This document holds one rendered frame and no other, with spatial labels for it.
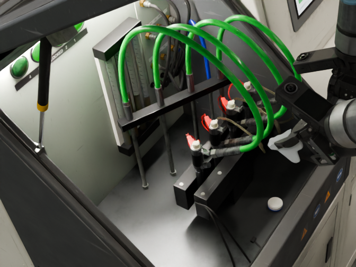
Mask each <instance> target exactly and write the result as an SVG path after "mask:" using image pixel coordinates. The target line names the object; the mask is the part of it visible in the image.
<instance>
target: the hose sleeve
mask: <svg viewBox="0 0 356 267"><path fill-rule="evenodd" d="M241 146H242V145H241ZM241 146H234V147H228V148H221V149H218V150H216V155H217V156H218V157H223V156H229V155H237V154H242V152H241V151H240V147H241Z"/></svg>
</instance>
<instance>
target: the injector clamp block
mask: <svg viewBox="0 0 356 267"><path fill-rule="evenodd" d="M242 120H245V110H244V113H243V114H242V115H241V116H240V117H239V119H238V122H239V121H242ZM256 129H257V126H256V125H253V126H249V127H248V128H247V129H246V130H247V131H248V132H249V133H251V134H252V135H255V136H256ZM236 136H237V138H240V137H246V136H249V135H248V134H247V133H245V132H244V131H243V130H241V129H240V128H236ZM272 137H273V129H272V131H271V133H270V134H269V135H268V136H267V137H266V138H264V139H262V141H261V143H262V144H263V148H264V147H265V146H266V145H267V143H268V142H269V140H270V138H272ZM227 139H230V135H229V131H228V132H227V133H226V134H225V135H224V137H223V138H222V139H221V141H225V140H227ZM261 151H262V150H261V149H260V147H259V146H257V147H256V148H254V149H252V150H250V151H248V152H244V153H242V154H237V155H229V156H223V157H221V162H220V163H219V164H218V165H217V166H216V168H215V164H214V158H213V157H212V156H211V155H210V156H207V157H206V158H205V159H204V162H210V163H211V167H210V168H205V169H203V176H204V182H203V184H202V185H201V186H200V187H199V188H198V184H197V177H196V174H195V169H194V167H193V163H191V165H190V166H189V167H188V168H187V169H186V170H185V172H184V173H183V174H182V175H181V176H180V177H179V179H178V180H177V181H176V182H175V183H174V184H173V188H174V193H175V199H176V204H177V205H178V206H180V207H182V208H184V209H186V210H189V209H190V208H191V207H192V205H193V204H194V202H195V201H197V203H199V202H200V203H201V204H203V205H205V206H207V207H209V208H210V209H212V210H213V211H214V212H215V211H216V210H217V209H218V208H219V206H220V205H221V204H222V202H223V201H224V200H226V201H228V202H230V203H232V204H235V203H236V202H237V201H238V199H239V198H240V197H241V195H242V194H243V193H244V191H245V190H246V189H247V187H248V186H249V185H250V183H251V182H252V181H253V172H252V163H253V162H254V161H255V159H256V158H257V157H258V155H259V154H260V152H261ZM195 208H196V213H197V215H199V216H201V217H203V218H205V219H208V220H209V219H210V218H211V216H210V215H209V213H208V212H207V210H206V209H205V208H203V207H201V206H199V205H197V204H195Z"/></svg>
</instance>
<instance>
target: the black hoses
mask: <svg viewBox="0 0 356 267"><path fill-rule="evenodd" d="M166 1H168V3H169V4H170V5H171V6H172V7H173V8H174V10H175V12H176V16H177V23H178V24H179V23H181V18H180V13H179V11H178V9H177V7H176V5H175V4H174V3H173V2H172V1H171V0H166ZM184 1H185V3H186V5H187V9H188V15H187V21H186V24H188V25H189V23H188V21H189V20H190V17H191V8H190V3H189V1H188V0H184ZM150 7H152V8H154V9H156V10H157V11H158V12H159V13H160V15H161V16H162V17H163V19H164V20H165V23H166V27H167V26H169V25H170V24H169V21H168V19H167V17H166V15H165V14H164V12H163V11H162V10H161V9H160V8H159V7H158V6H157V5H154V4H150ZM187 34H188V31H184V35H185V36H187ZM179 45H180V47H181V49H180V52H179V56H178V59H177V62H176V65H175V61H176V56H177V51H178V47H179ZM184 45H185V43H183V42H181V41H180V40H178V39H176V43H175V49H174V55H173V60H172V63H171V64H170V57H171V37H170V36H169V35H168V36H167V61H166V68H165V67H161V70H164V71H165V74H164V73H161V75H160V77H161V78H164V79H163V82H162V81H161V80H160V83H161V86H162V90H164V88H165V87H167V86H168V85H169V83H171V82H172V83H173V85H174V87H175V88H176V89H177V90H178V91H181V90H182V88H183V84H184V70H183V69H182V67H183V65H184V62H185V47H184ZM182 54H183V57H182ZM181 57H182V60H181ZM180 61H181V63H180ZM179 64H180V66H179ZM169 66H170V70H169ZM173 70H174V71H173ZM180 72H181V83H180V88H179V87H178V85H177V83H176V82H175V80H174V78H175V77H176V76H178V75H179V74H180ZM167 76H168V77H167ZM150 87H151V88H153V87H154V88H155V83H154V82H152V83H151V85H150Z"/></svg>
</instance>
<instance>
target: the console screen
mask: <svg viewBox="0 0 356 267"><path fill-rule="evenodd" d="M322 1H323V0H287V3H288V8H289V13H290V17H291V22H292V27H293V31H294V32H297V31H298V29H299V28H300V27H301V26H302V25H303V24H304V22H305V21H306V20H307V19H308V18H309V17H310V16H311V14H312V13H313V12H314V10H315V9H317V7H318V6H319V5H320V4H321V2H322Z"/></svg>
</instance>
